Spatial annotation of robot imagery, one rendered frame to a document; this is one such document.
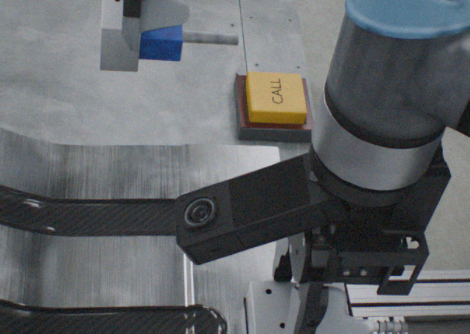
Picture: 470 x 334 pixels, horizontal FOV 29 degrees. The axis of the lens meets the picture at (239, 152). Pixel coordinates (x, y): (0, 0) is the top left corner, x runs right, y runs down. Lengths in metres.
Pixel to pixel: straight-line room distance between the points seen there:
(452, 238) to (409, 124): 1.52
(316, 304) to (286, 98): 0.40
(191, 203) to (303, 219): 0.08
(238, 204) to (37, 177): 0.27
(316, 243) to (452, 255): 1.40
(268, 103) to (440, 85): 0.51
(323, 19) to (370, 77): 1.92
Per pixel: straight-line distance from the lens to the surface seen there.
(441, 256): 1.98
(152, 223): 0.79
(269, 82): 0.99
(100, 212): 0.80
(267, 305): 0.72
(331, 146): 0.53
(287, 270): 0.73
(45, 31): 1.08
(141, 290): 0.75
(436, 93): 0.48
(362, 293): 1.59
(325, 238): 0.60
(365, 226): 0.61
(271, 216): 0.58
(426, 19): 0.45
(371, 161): 0.53
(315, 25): 2.38
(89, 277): 0.76
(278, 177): 0.60
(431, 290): 1.63
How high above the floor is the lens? 1.52
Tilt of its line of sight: 48 degrees down
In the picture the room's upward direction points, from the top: 12 degrees clockwise
